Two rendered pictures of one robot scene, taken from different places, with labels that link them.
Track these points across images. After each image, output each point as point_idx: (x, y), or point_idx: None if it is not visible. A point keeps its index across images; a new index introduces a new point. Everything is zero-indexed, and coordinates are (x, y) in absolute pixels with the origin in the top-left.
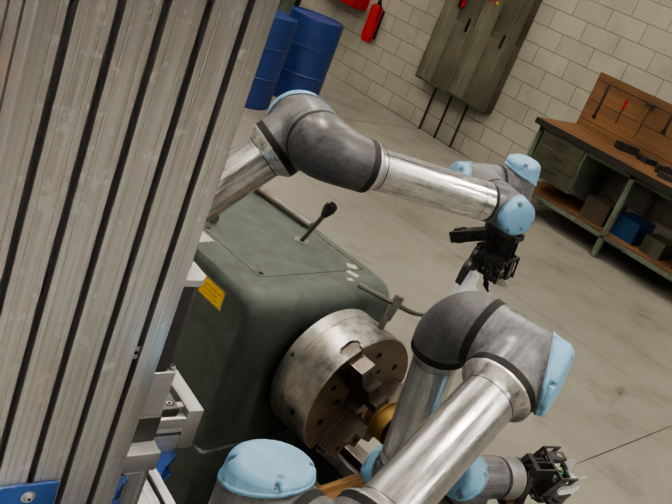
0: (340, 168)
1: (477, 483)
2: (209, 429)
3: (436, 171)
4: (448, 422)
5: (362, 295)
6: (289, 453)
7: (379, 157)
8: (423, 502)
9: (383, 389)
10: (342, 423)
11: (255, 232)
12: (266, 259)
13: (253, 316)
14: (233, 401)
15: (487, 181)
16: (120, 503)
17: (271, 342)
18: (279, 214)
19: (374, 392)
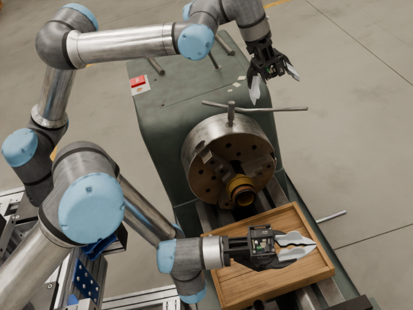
0: (50, 61)
1: (165, 264)
2: (169, 195)
3: (115, 35)
4: (10, 256)
5: (238, 99)
6: None
7: (64, 45)
8: None
9: (249, 163)
10: (224, 189)
11: (186, 72)
12: (176, 92)
13: (145, 137)
14: (172, 181)
15: (169, 23)
16: None
17: (173, 146)
18: (218, 50)
19: (222, 171)
